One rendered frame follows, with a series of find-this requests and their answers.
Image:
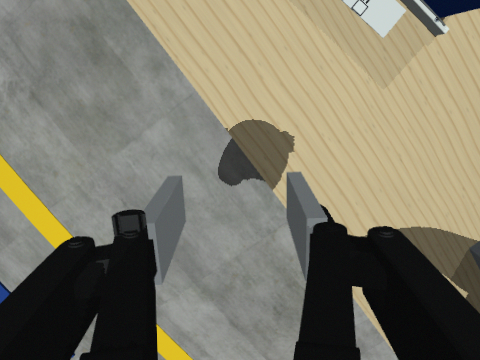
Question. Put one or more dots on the white pick list paper strip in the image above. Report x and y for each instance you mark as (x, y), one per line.
(380, 15)

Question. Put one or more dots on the blue crate with dividers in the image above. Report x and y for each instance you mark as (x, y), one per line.
(445, 8)

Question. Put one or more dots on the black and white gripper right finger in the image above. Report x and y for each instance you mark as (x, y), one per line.
(424, 317)

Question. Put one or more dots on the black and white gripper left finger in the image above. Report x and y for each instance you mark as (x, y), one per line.
(47, 315)

